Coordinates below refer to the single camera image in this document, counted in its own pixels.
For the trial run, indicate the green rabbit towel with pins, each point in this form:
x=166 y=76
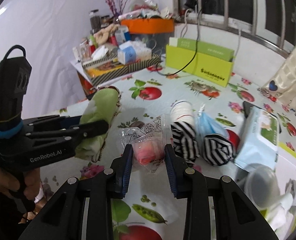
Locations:
x=100 y=105

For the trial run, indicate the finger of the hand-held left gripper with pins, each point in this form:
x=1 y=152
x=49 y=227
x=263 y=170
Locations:
x=53 y=121
x=88 y=130

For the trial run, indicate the black white striped sock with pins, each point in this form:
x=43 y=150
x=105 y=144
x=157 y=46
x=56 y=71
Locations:
x=184 y=140
x=217 y=150

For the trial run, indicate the blue white tissue pack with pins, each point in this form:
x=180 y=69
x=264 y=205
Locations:
x=133 y=52

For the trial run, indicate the wet wipes pack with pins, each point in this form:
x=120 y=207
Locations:
x=259 y=142

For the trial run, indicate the clear plastic bag pink contents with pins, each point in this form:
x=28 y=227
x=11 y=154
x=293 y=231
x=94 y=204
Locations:
x=145 y=150

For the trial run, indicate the lime green open box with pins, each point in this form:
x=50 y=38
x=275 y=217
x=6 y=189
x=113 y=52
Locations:
x=207 y=67

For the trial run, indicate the blue plastic bag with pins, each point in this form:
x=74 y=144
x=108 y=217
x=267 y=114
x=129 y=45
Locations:
x=209 y=125

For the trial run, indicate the white paper sheet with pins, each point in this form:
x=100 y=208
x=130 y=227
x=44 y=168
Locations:
x=79 y=68

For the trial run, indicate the striped cardboard tray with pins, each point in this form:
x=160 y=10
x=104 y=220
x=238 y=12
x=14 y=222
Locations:
x=118 y=68

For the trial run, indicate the black phone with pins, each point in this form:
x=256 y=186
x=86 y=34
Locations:
x=247 y=107

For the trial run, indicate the white tissue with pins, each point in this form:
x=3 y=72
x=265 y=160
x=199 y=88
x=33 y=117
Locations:
x=292 y=200

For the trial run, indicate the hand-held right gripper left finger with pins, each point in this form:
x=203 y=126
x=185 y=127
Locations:
x=128 y=172

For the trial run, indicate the metal window railing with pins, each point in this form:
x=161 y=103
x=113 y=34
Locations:
x=237 y=10

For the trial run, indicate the beige plush toy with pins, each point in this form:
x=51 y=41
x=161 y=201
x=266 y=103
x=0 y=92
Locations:
x=104 y=33

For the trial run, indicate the pile of packets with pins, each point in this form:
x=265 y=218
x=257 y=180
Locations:
x=148 y=7

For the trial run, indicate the heart print curtain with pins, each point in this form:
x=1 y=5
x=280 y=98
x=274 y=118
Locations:
x=287 y=80

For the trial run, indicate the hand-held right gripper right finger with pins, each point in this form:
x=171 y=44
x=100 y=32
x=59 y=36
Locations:
x=169 y=172

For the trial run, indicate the green shallow box white inside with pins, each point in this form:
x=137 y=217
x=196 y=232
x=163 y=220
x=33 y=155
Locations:
x=287 y=160

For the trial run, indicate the orange box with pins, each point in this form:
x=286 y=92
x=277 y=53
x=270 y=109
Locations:
x=148 y=26

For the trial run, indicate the person's left hand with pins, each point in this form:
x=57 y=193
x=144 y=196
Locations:
x=32 y=182

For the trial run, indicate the clear plastic round container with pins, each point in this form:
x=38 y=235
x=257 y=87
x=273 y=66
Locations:
x=261 y=185

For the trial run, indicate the floral tablecloth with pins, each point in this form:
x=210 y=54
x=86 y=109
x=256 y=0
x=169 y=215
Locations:
x=148 y=97

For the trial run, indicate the dark jar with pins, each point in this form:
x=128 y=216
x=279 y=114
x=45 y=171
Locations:
x=95 y=21

